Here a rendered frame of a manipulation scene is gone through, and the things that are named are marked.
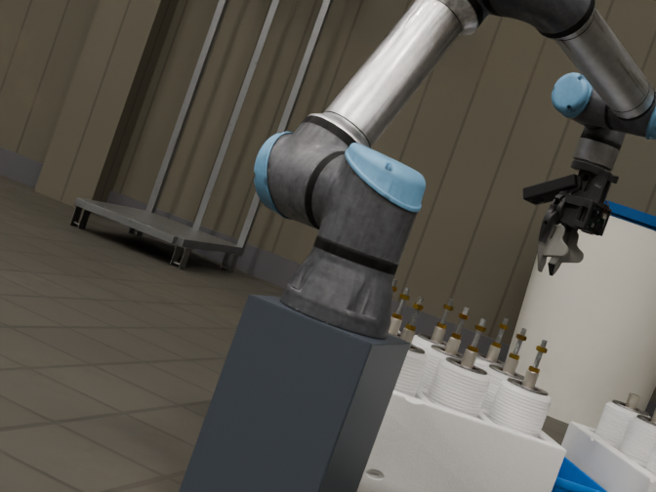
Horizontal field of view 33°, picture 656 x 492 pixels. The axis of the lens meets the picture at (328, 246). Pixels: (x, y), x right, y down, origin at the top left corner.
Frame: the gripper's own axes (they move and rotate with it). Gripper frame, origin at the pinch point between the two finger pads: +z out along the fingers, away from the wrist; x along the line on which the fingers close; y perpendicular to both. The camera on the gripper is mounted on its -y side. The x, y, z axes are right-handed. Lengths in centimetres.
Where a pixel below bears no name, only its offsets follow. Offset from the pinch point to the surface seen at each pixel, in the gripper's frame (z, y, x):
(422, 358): 21.9, 0.6, -25.9
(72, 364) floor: 46, -51, -56
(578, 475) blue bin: 35.4, 12.7, 16.2
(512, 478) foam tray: 35.9, 16.3, -11.6
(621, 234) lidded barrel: -18, -72, 144
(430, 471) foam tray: 39.0, 8.0, -22.7
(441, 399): 27.5, 3.9, -21.2
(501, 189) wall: -23, -153, 184
